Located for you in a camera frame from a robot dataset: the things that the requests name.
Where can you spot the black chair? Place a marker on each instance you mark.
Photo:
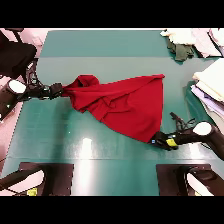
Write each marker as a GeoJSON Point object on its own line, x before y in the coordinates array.
{"type": "Point", "coordinates": [15, 56]}

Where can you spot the red T-shirt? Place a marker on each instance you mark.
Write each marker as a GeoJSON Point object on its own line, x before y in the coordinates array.
{"type": "Point", "coordinates": [130, 103]}

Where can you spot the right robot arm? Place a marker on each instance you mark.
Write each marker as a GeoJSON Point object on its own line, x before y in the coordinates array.
{"type": "Point", "coordinates": [204, 129]}

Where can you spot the cream garment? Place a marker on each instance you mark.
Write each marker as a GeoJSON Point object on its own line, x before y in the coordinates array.
{"type": "Point", "coordinates": [211, 80]}

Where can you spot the lavender garment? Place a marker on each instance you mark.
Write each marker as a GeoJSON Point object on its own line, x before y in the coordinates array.
{"type": "Point", "coordinates": [208, 101]}

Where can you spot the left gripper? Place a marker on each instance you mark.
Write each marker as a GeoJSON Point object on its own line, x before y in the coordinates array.
{"type": "Point", "coordinates": [56, 90]}

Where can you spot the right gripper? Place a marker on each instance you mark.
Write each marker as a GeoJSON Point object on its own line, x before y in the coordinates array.
{"type": "Point", "coordinates": [164, 140]}

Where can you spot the dark green garment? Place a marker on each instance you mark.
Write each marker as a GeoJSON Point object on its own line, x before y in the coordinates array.
{"type": "Point", "coordinates": [181, 51]}

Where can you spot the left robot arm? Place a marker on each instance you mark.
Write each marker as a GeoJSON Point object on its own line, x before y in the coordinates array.
{"type": "Point", "coordinates": [15, 91]}

